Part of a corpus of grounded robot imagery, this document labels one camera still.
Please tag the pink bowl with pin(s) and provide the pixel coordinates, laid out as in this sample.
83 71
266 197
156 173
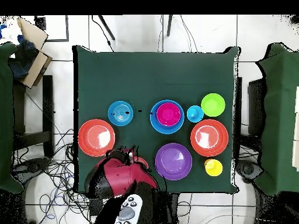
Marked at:
168 114

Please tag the large orange bowl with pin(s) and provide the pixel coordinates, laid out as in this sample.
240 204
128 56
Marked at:
96 137
209 137

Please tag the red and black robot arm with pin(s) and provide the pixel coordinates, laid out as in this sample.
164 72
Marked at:
123 177

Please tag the large blue bowl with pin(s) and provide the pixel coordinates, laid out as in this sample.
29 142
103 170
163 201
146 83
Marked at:
153 114

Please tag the small blue bowl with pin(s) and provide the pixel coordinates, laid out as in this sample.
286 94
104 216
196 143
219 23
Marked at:
120 113

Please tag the small orange bowl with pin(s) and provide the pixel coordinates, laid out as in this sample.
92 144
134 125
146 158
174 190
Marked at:
143 161

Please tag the purple bowl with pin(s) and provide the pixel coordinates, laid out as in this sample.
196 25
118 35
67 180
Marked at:
173 161

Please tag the blue cup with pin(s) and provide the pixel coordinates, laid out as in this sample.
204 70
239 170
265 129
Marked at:
195 113

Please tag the dark green tablecloth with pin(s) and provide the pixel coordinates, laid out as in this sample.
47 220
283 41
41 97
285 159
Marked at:
151 77

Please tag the green bowl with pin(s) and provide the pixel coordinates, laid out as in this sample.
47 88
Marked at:
213 104

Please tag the orange cup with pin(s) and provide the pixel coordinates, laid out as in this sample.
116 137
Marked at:
206 162

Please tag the yellow cup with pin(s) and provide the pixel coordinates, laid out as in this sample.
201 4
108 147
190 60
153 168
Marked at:
214 168

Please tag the black box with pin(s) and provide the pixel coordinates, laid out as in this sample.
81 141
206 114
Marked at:
95 207

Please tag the black tripod leg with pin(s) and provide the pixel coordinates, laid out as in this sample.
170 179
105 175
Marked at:
107 28
169 25

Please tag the black stool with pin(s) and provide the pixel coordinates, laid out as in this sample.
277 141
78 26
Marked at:
48 105

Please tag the black stand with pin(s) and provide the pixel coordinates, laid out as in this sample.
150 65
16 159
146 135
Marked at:
255 105

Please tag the cardboard box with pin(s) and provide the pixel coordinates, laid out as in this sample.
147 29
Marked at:
36 67

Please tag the green cloth covered table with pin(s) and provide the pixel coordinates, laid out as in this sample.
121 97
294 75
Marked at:
5 116
278 116

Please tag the blue cloth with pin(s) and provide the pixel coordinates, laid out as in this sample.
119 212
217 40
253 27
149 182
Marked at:
23 58

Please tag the grey pedestal foot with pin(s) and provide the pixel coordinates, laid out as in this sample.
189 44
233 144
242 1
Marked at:
248 170
30 169

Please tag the dark grey frame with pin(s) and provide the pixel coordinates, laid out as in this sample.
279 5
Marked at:
67 30

